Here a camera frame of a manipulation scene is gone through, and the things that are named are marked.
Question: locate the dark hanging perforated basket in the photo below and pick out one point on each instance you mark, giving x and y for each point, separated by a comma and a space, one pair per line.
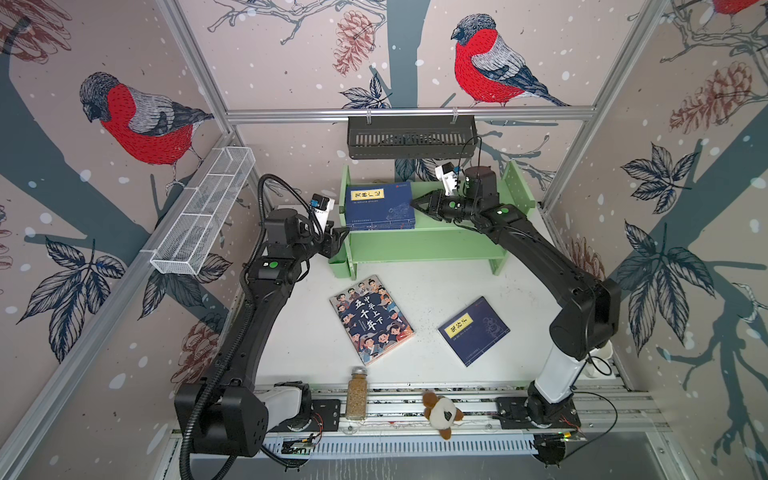
417, 137

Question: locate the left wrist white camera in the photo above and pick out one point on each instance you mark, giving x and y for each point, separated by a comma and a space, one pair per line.
321, 207

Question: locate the glass jar of grains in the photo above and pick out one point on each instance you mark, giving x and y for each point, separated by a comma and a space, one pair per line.
357, 392

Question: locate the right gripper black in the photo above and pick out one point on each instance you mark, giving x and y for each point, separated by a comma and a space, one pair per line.
439, 202

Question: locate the white ceramic mug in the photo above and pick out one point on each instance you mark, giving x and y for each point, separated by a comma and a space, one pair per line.
599, 362

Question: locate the brown white plush toy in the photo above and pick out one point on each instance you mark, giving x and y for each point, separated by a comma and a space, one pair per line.
441, 413

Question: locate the dark blue bottom book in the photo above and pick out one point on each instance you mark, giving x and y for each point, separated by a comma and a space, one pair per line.
473, 331

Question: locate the blue book wide yellow label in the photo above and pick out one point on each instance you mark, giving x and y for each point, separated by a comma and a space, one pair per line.
381, 226

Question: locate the white wire mesh tray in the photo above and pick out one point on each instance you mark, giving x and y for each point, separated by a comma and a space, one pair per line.
193, 233

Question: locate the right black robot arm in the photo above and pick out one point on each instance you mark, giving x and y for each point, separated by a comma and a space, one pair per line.
590, 307

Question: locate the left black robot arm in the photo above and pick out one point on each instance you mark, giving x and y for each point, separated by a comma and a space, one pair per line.
223, 413

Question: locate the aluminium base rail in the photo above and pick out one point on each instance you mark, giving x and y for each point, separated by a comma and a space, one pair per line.
397, 408

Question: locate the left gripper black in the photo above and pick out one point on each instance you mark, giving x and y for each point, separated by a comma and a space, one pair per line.
332, 243

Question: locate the illustrated Chinese history book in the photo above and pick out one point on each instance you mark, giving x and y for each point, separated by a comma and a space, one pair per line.
372, 320

